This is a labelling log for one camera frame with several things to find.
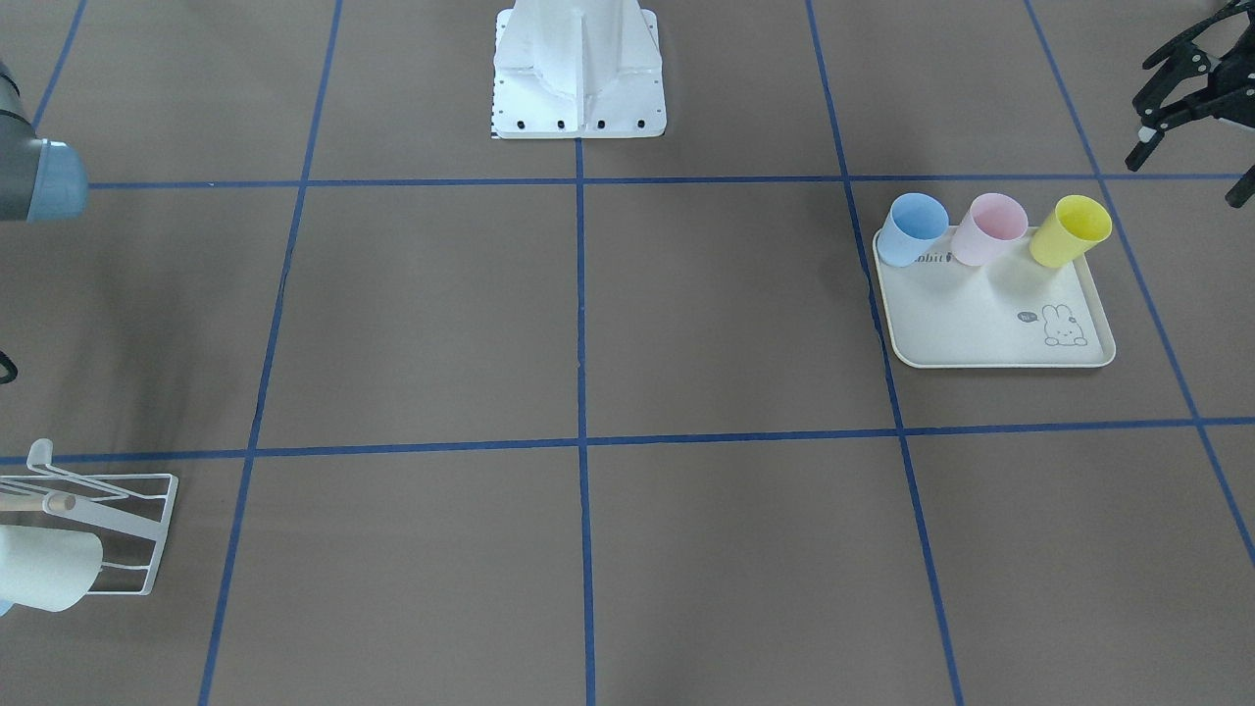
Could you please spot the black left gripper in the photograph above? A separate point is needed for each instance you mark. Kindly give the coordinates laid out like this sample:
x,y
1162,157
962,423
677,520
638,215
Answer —
x,y
1194,76

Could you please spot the yellow plastic cup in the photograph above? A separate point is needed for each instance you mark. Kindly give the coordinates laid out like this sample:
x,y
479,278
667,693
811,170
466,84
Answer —
x,y
1076,224

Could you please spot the pink plastic cup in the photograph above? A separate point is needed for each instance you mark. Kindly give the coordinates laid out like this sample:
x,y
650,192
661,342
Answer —
x,y
993,225

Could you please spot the pale cream plastic cup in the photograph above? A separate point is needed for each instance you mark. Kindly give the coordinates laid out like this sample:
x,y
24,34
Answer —
x,y
48,569

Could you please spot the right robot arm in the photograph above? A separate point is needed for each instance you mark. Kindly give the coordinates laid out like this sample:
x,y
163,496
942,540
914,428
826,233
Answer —
x,y
41,179

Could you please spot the medium blue plastic cup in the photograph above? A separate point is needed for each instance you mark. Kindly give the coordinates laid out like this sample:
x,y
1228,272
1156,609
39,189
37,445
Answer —
x,y
914,222

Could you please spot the cream serving tray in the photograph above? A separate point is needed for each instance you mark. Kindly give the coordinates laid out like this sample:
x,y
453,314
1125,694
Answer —
x,y
1011,313

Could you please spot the brown table mat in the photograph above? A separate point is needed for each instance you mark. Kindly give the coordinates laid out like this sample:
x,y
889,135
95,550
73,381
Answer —
x,y
464,421

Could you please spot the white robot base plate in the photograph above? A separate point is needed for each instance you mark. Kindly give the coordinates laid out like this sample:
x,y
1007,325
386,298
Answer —
x,y
577,70

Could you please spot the white wire cup rack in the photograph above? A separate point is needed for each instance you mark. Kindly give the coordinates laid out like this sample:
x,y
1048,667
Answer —
x,y
131,513

